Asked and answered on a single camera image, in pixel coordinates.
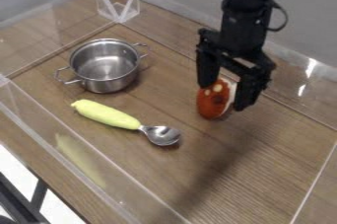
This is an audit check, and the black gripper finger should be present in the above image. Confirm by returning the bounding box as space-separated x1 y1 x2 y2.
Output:
196 50 220 88
233 72 270 112

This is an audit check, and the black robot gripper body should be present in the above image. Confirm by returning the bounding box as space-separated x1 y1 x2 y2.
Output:
196 18 276 77

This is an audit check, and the red and white toy mushroom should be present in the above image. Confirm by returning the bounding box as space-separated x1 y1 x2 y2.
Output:
196 78 237 119

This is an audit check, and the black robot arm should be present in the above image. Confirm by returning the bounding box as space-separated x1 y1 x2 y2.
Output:
196 0 281 112

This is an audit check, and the silver metal pot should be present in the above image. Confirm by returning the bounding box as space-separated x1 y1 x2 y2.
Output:
55 38 149 94

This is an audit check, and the black cable loop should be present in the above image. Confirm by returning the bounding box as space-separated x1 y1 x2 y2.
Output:
265 0 289 33

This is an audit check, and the spoon with yellow handle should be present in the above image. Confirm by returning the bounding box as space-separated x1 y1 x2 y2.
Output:
71 100 180 146

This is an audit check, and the black metal table frame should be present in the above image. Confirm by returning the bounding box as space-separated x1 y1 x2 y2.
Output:
0 173 51 224

